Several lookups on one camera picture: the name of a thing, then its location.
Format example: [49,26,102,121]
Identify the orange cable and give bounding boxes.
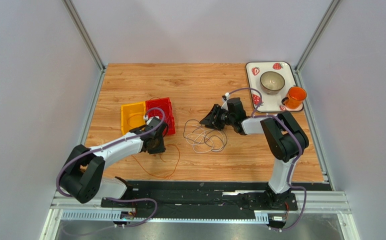
[126,111,181,179]

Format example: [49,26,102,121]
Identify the pink cable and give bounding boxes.
[148,103,173,121]

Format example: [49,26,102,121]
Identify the red cable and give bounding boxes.
[148,96,175,134]

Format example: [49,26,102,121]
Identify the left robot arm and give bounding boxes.
[55,117,167,204]

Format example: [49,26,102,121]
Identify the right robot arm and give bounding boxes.
[199,97,309,195]

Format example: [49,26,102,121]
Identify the yellow plastic bin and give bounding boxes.
[120,101,146,135]

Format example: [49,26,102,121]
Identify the strawberry pattern tray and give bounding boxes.
[245,61,304,113]

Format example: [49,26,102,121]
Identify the red plastic bin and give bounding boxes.
[145,97,176,135]

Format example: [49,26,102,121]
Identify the beige ceramic bowl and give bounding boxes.
[260,71,286,95]

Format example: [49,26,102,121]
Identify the orange mug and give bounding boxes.
[282,86,307,109]

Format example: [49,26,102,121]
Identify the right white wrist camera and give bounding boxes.
[221,92,230,110]

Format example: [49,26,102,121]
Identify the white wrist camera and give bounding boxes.
[143,115,154,125]
[221,92,230,110]

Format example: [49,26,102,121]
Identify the blue cable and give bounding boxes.
[183,119,228,152]

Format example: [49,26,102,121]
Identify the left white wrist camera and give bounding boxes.
[143,115,154,125]

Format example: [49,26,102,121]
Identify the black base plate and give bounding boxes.
[96,180,298,220]

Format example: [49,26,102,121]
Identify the aluminium frame rail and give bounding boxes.
[62,0,107,71]

